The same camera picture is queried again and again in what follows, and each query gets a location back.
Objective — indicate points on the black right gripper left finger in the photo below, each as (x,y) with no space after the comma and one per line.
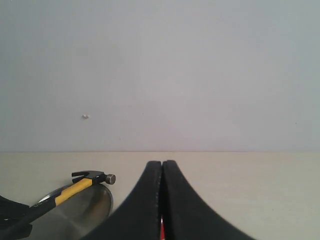
(138,217)

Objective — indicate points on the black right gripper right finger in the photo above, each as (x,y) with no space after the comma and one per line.
(186,216)

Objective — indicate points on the yellow black claw hammer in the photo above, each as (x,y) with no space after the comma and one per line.
(16,218)

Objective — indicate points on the round stainless steel plate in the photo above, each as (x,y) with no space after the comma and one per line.
(76,217)

